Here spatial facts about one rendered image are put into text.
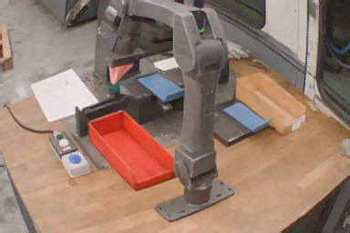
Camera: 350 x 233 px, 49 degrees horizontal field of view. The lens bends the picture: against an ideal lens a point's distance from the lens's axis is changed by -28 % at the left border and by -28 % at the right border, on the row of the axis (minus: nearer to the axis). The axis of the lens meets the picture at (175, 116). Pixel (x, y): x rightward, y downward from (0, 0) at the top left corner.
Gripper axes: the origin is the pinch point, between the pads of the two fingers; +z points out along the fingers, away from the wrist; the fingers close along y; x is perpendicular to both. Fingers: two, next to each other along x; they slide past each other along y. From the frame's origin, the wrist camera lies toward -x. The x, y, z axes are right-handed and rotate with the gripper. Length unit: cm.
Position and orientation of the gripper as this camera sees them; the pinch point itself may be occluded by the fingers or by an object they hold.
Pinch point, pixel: (113, 80)
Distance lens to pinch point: 127.6
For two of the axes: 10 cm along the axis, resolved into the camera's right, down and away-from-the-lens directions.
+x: 5.9, 5.9, -5.5
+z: -2.5, 7.8, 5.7
